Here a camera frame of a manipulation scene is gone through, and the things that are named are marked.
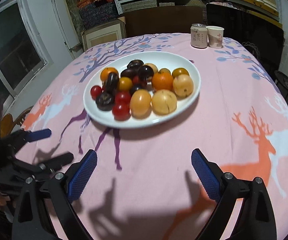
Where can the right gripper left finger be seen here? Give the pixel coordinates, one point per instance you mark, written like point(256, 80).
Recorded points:
point(32, 219)

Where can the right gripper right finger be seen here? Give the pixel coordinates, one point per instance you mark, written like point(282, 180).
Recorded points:
point(256, 219)

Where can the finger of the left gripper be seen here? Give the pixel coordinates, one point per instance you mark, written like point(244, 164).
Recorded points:
point(19, 138)
point(50, 165)

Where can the red cherry tomato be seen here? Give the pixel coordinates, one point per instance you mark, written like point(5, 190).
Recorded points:
point(121, 112)

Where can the large orange mandarin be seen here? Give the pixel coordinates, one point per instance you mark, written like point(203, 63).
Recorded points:
point(106, 71)

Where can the pale yellow round fruit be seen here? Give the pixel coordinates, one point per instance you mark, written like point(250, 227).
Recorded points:
point(140, 103)

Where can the yellow orange tomato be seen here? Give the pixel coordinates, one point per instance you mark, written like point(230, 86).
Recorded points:
point(125, 84)

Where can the striped pepino melon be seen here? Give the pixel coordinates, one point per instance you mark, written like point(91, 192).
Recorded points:
point(164, 102)
point(183, 85)

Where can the dark purple plum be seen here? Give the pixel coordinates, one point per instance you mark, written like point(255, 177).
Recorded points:
point(145, 72)

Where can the small yellow tomato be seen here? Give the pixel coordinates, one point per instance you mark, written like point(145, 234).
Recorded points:
point(179, 71)

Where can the wooden chair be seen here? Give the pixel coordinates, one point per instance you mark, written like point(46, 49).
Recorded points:
point(7, 124)

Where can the left window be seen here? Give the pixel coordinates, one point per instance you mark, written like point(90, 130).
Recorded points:
point(22, 51)

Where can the pink deer tablecloth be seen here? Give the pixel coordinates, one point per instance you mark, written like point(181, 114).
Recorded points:
point(144, 185)

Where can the black round stool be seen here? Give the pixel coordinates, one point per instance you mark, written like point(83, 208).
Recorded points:
point(281, 82)

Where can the framed cardboard box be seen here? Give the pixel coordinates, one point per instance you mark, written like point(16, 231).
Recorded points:
point(107, 32)

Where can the white oval plate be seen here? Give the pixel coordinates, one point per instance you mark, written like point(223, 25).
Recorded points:
point(161, 62)

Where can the dark brown board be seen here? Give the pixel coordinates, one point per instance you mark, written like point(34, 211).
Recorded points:
point(158, 20)

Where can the paper cup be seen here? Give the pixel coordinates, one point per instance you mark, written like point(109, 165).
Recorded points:
point(215, 36)

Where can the pink drink can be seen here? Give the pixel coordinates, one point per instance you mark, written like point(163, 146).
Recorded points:
point(198, 33)

